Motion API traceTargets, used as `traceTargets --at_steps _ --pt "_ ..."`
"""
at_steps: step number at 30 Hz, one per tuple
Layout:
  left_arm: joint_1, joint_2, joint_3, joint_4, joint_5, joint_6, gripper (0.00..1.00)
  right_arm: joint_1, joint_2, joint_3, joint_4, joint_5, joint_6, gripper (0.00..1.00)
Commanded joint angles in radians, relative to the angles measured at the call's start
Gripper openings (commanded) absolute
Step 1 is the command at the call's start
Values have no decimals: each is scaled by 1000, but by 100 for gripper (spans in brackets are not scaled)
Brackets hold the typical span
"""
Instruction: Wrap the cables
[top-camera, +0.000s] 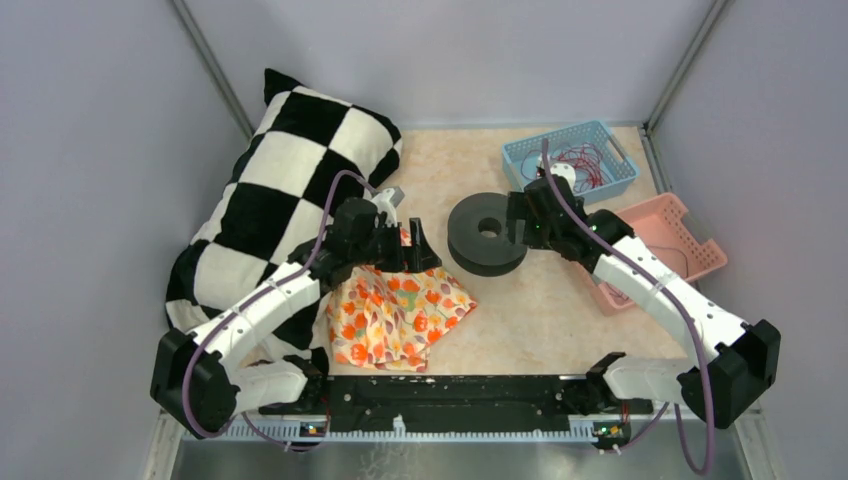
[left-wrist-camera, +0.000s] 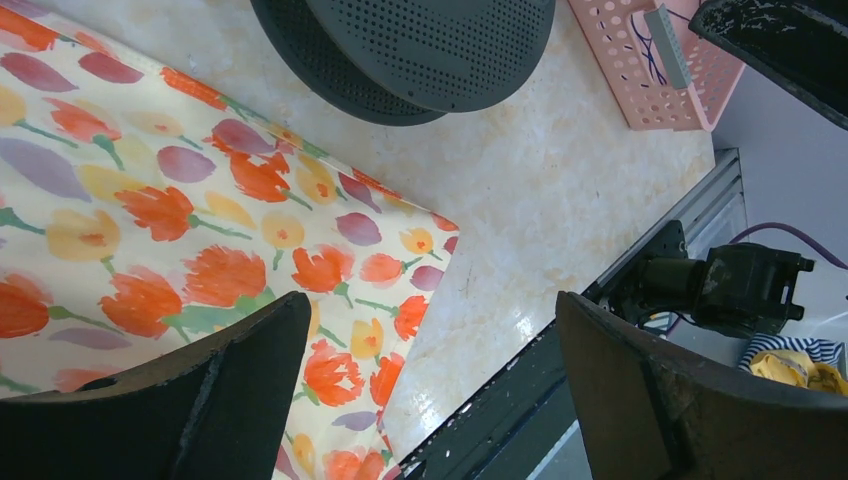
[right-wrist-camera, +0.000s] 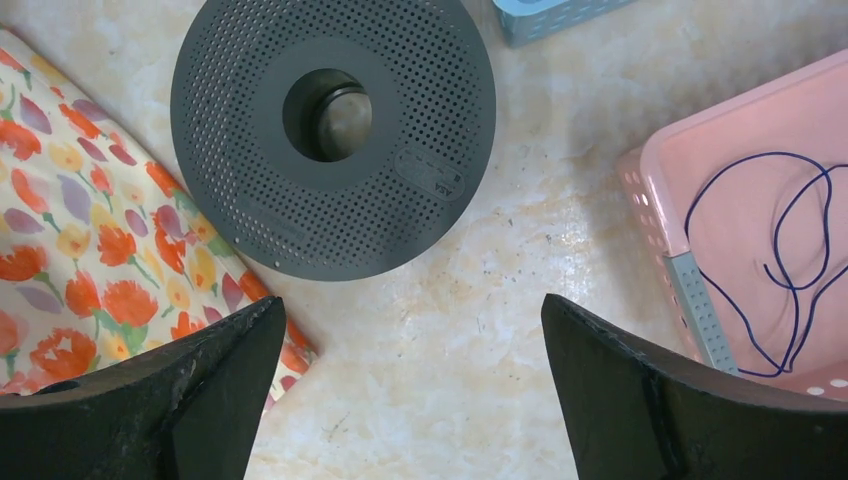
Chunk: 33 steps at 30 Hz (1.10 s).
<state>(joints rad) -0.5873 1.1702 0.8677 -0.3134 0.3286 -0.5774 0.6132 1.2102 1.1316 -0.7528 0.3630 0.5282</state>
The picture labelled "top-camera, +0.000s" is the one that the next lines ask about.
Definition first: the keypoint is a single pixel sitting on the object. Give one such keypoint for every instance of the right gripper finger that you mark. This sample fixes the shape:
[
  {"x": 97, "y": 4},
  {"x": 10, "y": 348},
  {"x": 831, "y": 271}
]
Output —
[
  {"x": 515, "y": 231},
  {"x": 516, "y": 204}
]

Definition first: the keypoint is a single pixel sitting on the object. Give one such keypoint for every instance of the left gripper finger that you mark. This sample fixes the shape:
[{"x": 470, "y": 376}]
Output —
[
  {"x": 419, "y": 256},
  {"x": 390, "y": 236}
]

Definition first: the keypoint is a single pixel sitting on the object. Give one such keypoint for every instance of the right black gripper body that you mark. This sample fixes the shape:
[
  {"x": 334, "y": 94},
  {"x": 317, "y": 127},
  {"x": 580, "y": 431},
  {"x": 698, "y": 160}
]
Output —
[{"x": 539, "y": 234}]

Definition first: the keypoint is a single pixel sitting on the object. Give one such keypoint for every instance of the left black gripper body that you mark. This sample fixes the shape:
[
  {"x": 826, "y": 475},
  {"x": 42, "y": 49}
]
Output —
[{"x": 372, "y": 251}]

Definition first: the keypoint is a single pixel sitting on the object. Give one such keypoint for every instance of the dark grey cable spool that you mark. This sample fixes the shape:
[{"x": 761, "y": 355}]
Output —
[{"x": 477, "y": 236}]

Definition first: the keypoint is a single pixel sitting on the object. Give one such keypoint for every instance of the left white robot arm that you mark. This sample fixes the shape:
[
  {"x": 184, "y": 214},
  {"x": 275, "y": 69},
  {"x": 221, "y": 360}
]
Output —
[{"x": 198, "y": 377}]

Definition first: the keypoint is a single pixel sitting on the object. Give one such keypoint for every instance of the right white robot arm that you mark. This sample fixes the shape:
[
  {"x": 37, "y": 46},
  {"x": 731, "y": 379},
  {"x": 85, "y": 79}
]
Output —
[{"x": 728, "y": 363}]

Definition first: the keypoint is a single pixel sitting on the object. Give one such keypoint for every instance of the floral orange cloth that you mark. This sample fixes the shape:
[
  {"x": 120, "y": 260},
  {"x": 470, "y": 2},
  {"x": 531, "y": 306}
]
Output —
[{"x": 389, "y": 321}]

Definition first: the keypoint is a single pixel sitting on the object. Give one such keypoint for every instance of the blue plastic basket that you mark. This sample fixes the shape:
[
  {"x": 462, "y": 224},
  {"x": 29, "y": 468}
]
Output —
[{"x": 604, "y": 169}]

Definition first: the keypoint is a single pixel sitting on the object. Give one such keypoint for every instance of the black white checkered pillow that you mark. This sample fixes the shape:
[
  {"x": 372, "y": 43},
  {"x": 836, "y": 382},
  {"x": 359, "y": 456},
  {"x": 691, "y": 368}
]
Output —
[{"x": 275, "y": 197}]

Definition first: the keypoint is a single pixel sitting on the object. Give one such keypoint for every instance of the pink plastic basket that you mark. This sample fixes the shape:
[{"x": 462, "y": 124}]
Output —
[{"x": 662, "y": 222}]

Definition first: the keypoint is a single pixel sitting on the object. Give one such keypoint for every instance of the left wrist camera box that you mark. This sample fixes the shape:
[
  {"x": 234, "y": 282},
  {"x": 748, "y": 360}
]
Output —
[{"x": 386, "y": 202}]

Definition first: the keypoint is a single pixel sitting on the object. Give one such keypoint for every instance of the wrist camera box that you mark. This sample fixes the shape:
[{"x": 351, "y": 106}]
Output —
[
  {"x": 386, "y": 202},
  {"x": 560, "y": 170}
]

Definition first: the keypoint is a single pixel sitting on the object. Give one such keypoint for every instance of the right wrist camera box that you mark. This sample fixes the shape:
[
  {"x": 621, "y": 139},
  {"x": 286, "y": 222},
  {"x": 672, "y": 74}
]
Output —
[{"x": 560, "y": 170}]

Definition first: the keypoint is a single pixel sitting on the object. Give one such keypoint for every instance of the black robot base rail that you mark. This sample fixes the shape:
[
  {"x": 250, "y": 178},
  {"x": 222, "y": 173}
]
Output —
[{"x": 455, "y": 403}]

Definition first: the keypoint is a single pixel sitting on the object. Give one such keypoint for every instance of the white slotted cable duct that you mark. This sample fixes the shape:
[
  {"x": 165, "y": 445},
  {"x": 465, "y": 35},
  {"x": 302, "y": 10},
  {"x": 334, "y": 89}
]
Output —
[{"x": 314, "y": 430}]

